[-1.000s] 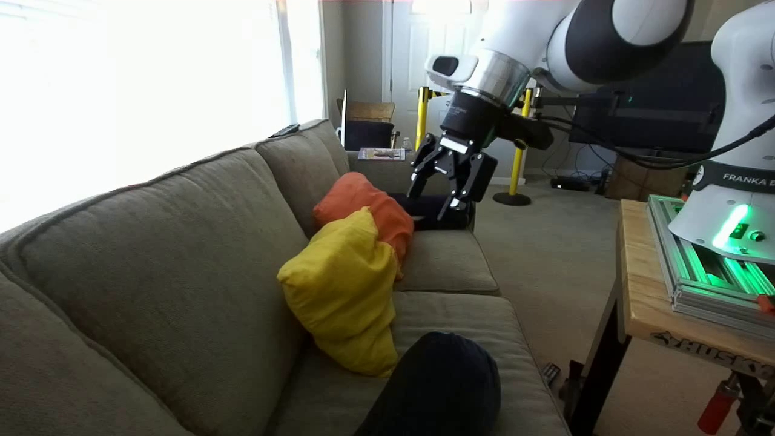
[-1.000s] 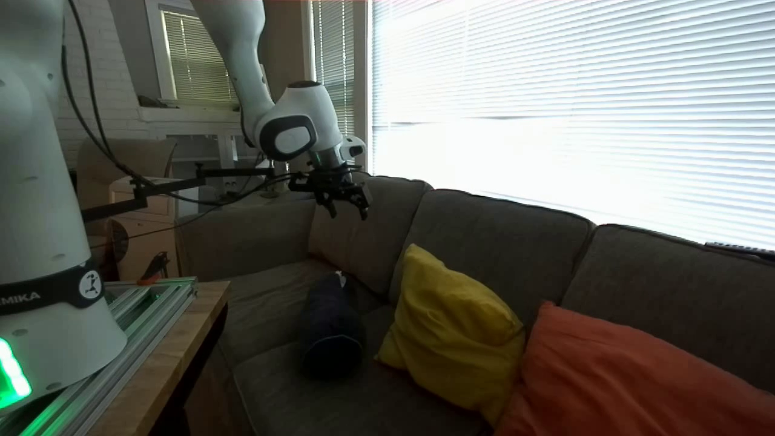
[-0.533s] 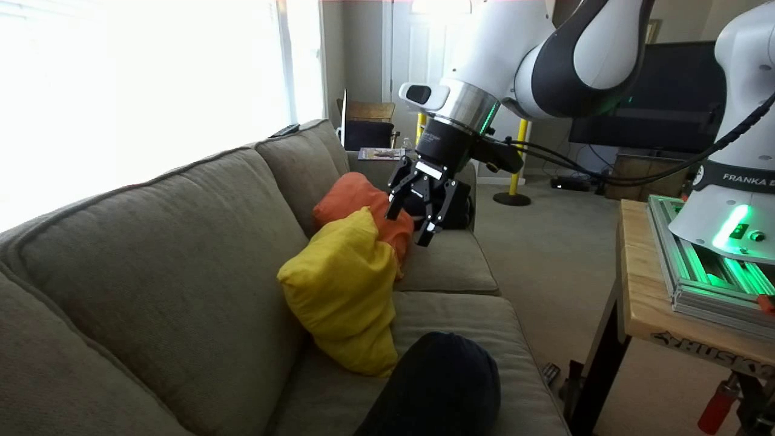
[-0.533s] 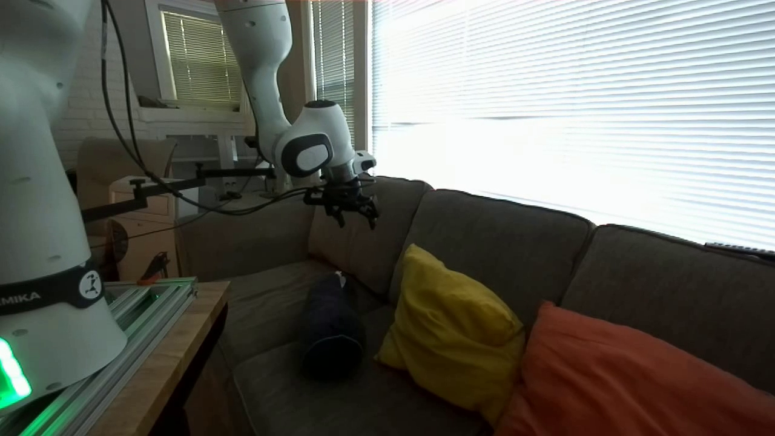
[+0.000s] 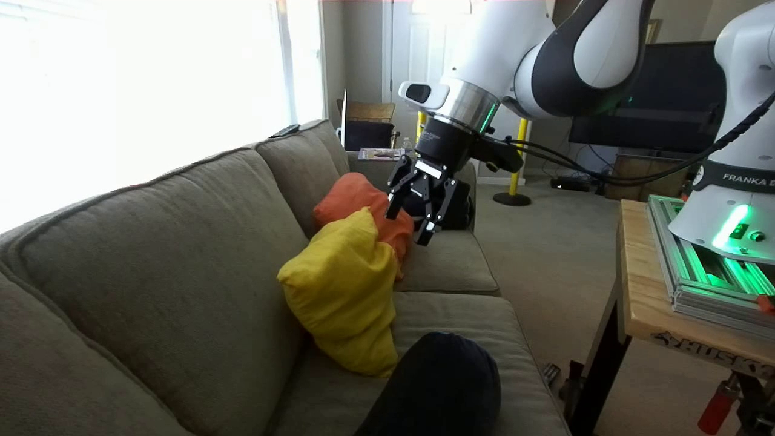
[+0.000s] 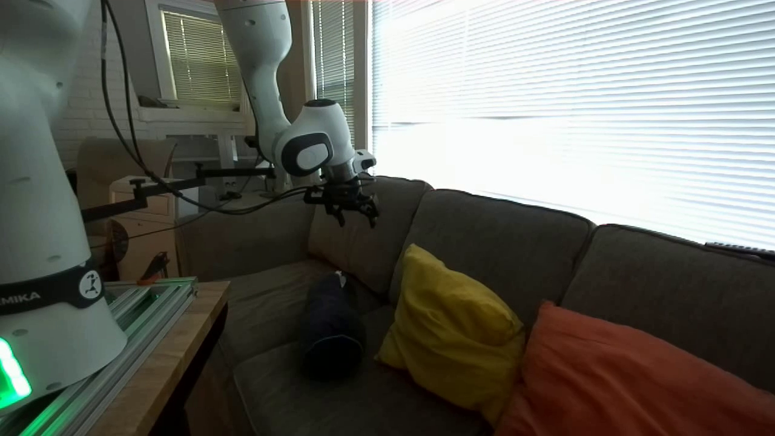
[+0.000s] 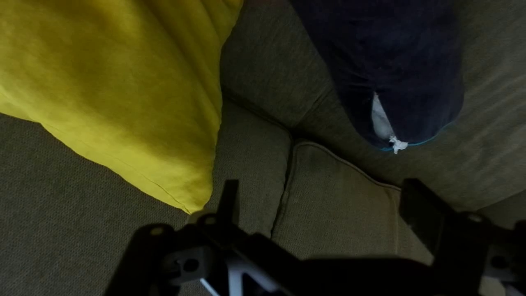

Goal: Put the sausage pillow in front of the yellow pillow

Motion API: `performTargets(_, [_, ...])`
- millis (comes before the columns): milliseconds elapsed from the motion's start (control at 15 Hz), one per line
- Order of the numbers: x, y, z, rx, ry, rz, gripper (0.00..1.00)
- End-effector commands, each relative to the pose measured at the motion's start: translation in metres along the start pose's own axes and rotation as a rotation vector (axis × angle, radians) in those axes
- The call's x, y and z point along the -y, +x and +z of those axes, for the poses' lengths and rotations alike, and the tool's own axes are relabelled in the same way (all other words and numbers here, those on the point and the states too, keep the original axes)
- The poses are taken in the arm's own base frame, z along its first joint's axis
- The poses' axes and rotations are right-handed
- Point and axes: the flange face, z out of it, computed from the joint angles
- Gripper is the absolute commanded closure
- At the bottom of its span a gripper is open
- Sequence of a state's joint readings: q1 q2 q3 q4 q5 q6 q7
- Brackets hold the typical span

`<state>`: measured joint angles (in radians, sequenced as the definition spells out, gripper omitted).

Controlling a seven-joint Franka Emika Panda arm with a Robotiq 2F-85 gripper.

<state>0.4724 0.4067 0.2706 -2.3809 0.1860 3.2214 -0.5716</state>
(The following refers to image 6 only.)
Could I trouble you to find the orange square pillow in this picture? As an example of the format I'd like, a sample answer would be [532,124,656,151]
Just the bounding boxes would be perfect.
[490,300,775,436]

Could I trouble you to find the yellow square pillow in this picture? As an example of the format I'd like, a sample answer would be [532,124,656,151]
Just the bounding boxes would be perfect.
[372,243,528,427]

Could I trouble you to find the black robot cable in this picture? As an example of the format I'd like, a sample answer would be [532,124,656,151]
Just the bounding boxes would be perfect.
[96,0,312,219]

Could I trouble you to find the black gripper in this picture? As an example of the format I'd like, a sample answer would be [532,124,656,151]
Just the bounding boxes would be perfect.
[317,175,383,229]

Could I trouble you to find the aluminium base plate green lit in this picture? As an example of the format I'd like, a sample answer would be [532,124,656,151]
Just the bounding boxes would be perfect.
[0,275,199,436]

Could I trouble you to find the white window blinds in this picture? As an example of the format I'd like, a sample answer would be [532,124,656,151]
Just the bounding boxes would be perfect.
[309,0,775,252]

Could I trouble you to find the grey-green fabric sofa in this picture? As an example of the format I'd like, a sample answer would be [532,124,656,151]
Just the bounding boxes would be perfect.
[172,175,775,436]

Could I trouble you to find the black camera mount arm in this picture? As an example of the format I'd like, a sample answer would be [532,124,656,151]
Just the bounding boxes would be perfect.
[80,160,281,226]

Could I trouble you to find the brown wooden cabinet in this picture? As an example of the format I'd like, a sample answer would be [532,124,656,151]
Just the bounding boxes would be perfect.
[73,136,186,285]

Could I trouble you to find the small framed window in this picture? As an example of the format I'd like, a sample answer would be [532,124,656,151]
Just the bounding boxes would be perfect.
[105,0,254,139]

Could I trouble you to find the wooden table with black legs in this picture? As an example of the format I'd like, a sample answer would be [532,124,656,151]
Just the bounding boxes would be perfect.
[82,275,234,436]

